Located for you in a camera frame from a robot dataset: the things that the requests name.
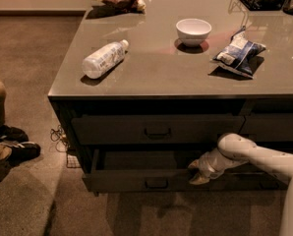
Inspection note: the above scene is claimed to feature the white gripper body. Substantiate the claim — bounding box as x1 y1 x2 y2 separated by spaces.
198 149 225 180

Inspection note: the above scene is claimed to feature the dark drawer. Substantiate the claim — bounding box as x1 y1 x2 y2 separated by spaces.
240 113 293 142
83 150 286 194
71 114 244 146

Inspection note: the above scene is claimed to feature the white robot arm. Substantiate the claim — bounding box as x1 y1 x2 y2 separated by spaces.
188 133 293 236

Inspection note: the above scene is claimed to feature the dark cabinet counter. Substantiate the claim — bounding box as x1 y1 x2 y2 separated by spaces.
47 0 293 197

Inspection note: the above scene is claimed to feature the blue white snack bag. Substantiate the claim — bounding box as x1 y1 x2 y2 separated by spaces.
212 26 266 79

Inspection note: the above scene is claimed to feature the white ceramic bowl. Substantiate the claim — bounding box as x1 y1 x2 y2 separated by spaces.
176 19 211 47

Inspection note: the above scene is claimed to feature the white plastic bottle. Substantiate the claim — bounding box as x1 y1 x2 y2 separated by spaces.
82 39 129 79

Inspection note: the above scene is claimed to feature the black sneaker near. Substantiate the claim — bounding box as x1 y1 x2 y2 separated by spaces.
2 142 40 162

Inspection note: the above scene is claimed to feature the black sneaker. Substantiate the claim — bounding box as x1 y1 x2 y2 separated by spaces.
2 142 40 162
0 125 29 143

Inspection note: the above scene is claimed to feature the black sneaker far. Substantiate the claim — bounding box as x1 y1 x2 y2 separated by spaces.
0 125 29 143

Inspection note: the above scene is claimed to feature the small wire rack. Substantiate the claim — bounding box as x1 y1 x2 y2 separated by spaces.
66 149 81 168

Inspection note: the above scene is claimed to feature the tangled cable on floor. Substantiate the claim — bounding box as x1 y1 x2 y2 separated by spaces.
49 125 70 153

